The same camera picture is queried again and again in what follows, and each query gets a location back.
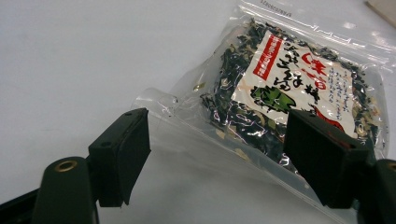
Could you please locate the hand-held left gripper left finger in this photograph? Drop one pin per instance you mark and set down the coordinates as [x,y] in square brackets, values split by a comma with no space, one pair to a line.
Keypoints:
[120,161]

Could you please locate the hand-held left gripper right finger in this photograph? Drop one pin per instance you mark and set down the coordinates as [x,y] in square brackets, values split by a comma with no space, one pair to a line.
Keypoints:
[323,155]

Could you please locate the dried seaweed packet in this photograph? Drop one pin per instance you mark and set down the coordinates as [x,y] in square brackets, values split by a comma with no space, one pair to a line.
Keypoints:
[289,81]

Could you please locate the clear zip bag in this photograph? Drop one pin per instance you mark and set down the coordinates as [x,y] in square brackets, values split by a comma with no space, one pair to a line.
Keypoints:
[199,130]

